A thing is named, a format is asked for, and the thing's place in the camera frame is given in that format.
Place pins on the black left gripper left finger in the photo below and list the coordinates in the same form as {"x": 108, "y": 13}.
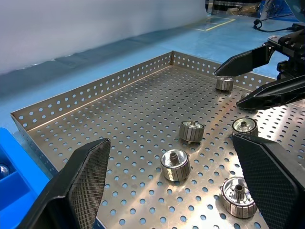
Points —
{"x": 78, "y": 186}

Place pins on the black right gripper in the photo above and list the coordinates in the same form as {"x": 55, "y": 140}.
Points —
{"x": 294, "y": 52}

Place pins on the perforated metal tray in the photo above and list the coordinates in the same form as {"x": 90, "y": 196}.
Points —
{"x": 133, "y": 107}

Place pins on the blue compartment tray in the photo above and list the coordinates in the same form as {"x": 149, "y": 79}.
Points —
{"x": 14, "y": 190}

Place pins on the white backdrop sheet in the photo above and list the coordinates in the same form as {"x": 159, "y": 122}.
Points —
{"x": 83, "y": 28}

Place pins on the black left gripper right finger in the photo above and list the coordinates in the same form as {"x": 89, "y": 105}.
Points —
{"x": 269, "y": 181}

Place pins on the metal frame background rack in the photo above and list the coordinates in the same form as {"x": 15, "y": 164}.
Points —
{"x": 233, "y": 7}

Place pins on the blue background equipment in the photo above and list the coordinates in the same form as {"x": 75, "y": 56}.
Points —
{"x": 274, "y": 9}

